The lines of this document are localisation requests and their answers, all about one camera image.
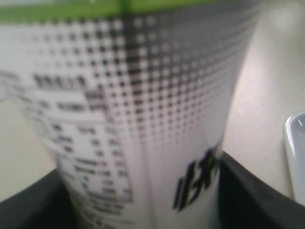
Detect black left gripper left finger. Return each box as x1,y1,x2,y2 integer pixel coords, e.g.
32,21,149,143
0,169,78,229

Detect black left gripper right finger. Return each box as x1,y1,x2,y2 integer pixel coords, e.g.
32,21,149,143
218,153,305,229

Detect clear plastic drink bottle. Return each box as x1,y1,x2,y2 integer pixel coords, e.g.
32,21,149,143
0,0,262,229

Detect white plastic tray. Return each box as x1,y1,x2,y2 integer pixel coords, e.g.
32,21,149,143
283,112,305,206

